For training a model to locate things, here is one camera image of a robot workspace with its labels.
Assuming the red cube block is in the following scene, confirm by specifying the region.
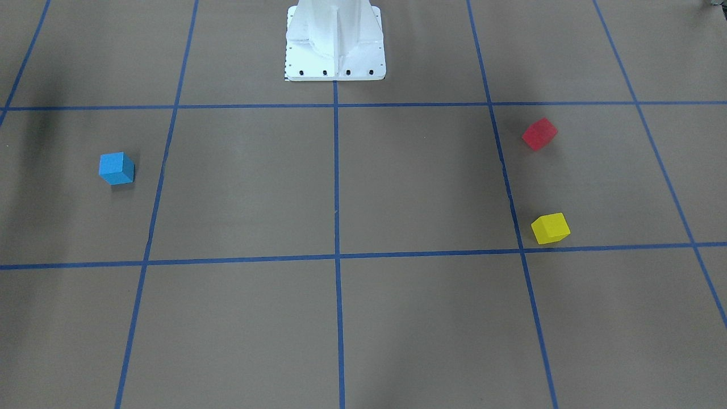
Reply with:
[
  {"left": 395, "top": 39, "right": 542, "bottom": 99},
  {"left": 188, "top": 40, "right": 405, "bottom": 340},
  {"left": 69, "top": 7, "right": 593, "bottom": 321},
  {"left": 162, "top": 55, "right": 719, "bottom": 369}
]
[{"left": 521, "top": 117, "right": 558, "bottom": 151}]

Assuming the blue cube block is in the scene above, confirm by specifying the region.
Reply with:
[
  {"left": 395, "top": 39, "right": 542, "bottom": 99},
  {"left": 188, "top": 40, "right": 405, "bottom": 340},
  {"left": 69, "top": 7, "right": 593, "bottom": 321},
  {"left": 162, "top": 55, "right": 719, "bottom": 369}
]
[{"left": 98, "top": 151, "right": 135, "bottom": 186}]

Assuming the yellow cube block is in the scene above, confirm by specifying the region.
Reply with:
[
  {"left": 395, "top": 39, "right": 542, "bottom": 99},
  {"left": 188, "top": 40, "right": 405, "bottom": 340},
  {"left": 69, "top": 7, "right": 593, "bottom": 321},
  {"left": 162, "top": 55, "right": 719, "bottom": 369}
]
[{"left": 530, "top": 212, "right": 571, "bottom": 244}]

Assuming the white camera mast pedestal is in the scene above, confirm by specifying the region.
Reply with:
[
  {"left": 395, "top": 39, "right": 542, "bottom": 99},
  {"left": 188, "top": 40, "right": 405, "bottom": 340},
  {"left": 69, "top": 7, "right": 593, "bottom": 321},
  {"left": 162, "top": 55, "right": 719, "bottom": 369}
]
[{"left": 284, "top": 1, "right": 387, "bottom": 81}]

